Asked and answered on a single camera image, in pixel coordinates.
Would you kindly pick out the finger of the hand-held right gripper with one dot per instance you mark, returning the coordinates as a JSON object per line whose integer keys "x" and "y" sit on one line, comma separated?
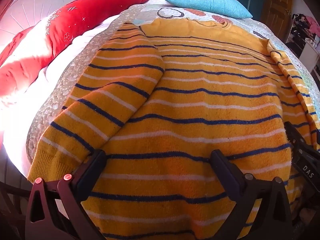
{"x": 292, "y": 132}

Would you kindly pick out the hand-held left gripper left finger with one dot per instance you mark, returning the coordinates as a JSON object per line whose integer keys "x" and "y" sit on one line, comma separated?
{"x": 86, "y": 178}

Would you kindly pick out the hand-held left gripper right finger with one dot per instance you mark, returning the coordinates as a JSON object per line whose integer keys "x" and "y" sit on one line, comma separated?
{"x": 228, "y": 177}

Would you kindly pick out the yellow striped knit sweater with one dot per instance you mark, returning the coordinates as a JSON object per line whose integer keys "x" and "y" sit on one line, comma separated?
{"x": 200, "y": 105}

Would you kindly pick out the cluttered storage rack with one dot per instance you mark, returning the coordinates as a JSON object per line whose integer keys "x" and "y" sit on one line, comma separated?
{"x": 300, "y": 35}

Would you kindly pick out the pink garment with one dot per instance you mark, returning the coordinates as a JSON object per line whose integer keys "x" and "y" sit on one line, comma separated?
{"x": 313, "y": 22}

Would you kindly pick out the brown wooden door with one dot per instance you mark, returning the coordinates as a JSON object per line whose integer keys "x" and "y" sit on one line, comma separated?
{"x": 277, "y": 2}

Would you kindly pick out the white bed sheet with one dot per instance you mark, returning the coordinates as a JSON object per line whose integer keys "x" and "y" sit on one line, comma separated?
{"x": 80, "y": 42}

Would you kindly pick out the heart-patterned quilted bedspread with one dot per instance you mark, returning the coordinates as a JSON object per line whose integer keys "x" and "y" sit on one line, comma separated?
{"x": 105, "y": 37}

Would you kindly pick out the light blue pillow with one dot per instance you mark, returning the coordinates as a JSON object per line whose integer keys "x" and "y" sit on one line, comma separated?
{"x": 207, "y": 1}

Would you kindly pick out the red patterned bolster pillow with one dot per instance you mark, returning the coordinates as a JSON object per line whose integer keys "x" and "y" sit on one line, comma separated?
{"x": 75, "y": 22}

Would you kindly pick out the pink padded headboard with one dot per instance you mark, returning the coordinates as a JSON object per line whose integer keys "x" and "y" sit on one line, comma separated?
{"x": 30, "y": 10}

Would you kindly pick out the dark bed frame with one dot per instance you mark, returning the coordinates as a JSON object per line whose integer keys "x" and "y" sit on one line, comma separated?
{"x": 10, "y": 205}

